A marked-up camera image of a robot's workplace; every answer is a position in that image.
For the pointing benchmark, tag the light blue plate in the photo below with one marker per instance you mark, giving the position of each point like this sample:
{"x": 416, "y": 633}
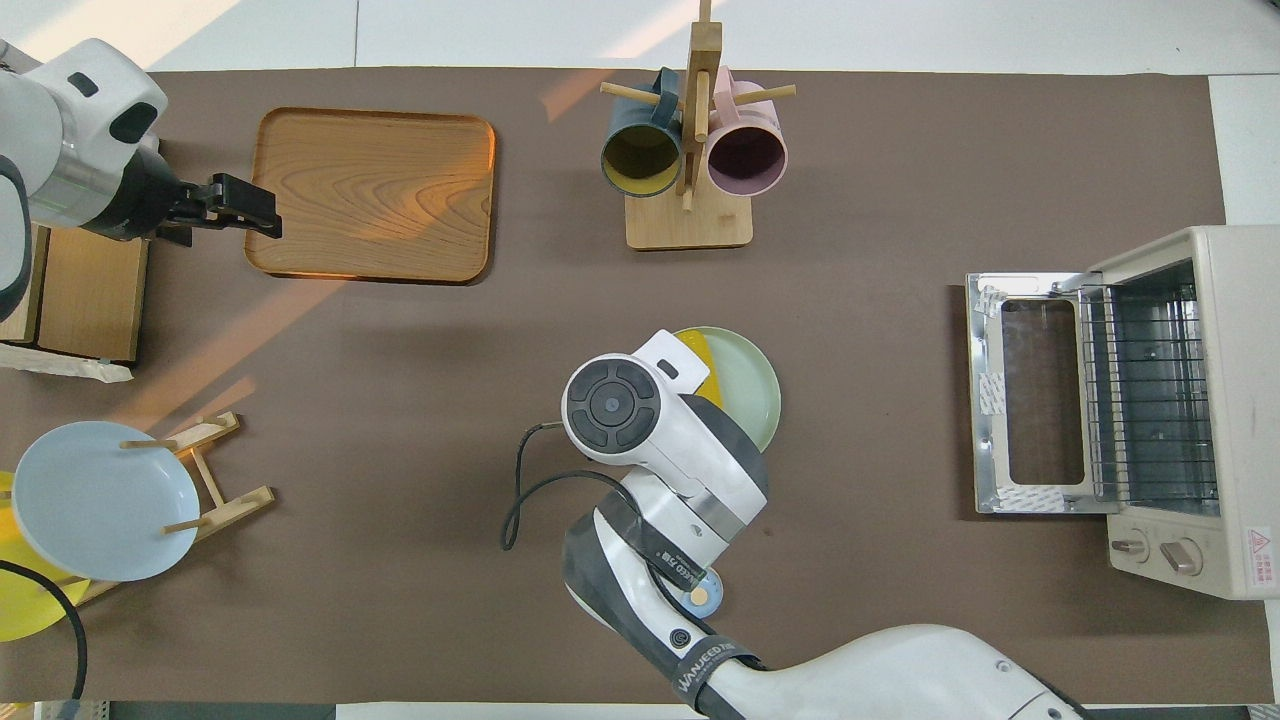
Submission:
{"x": 100, "y": 500}

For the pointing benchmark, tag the glass oven door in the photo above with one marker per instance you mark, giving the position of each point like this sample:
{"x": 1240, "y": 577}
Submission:
{"x": 985, "y": 450}

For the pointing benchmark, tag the pale green plate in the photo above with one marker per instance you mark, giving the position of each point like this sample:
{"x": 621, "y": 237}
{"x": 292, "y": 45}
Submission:
{"x": 750, "y": 390}

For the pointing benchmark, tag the yellow plate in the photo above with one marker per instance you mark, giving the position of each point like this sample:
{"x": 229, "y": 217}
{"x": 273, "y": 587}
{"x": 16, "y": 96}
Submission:
{"x": 25, "y": 610}

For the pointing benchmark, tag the small blue call bell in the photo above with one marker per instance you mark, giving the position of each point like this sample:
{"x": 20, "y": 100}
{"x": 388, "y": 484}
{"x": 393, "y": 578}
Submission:
{"x": 703, "y": 596}

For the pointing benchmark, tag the rectangular wooden tray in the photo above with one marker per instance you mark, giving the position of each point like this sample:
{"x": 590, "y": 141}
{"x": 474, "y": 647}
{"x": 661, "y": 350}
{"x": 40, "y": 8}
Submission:
{"x": 380, "y": 190}

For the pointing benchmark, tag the wooden plate rack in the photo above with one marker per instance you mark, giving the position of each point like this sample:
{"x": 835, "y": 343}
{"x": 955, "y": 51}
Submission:
{"x": 235, "y": 505}

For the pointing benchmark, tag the beige toaster oven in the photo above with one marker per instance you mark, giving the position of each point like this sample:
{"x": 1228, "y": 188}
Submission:
{"x": 1250, "y": 400}

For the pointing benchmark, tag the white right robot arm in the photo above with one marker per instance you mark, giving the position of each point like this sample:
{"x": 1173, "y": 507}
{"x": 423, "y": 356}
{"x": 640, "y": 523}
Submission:
{"x": 680, "y": 460}

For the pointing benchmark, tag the pink mug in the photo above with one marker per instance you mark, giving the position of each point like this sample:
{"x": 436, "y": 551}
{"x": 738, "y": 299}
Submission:
{"x": 748, "y": 160}

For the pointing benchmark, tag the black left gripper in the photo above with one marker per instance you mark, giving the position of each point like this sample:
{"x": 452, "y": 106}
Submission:
{"x": 225, "y": 200}

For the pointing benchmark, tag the dark blue mug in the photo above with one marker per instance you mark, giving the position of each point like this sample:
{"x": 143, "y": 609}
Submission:
{"x": 640, "y": 160}

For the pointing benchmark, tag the brown table mat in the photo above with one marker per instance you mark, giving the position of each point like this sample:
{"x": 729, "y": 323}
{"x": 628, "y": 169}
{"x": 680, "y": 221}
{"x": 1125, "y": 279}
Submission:
{"x": 900, "y": 150}

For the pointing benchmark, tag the wooden mug rack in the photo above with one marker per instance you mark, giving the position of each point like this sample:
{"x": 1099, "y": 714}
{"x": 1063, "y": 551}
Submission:
{"x": 690, "y": 225}

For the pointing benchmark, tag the silver oven knob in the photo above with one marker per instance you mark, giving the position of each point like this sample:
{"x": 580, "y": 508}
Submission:
{"x": 1130, "y": 545}
{"x": 1181, "y": 556}

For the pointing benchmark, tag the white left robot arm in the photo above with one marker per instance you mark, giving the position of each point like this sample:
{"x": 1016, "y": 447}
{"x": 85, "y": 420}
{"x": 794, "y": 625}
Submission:
{"x": 70, "y": 130}

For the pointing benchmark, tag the yellow corn cob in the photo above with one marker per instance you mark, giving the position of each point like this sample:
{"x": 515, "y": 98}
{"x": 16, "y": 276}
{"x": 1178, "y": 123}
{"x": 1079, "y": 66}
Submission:
{"x": 702, "y": 365}

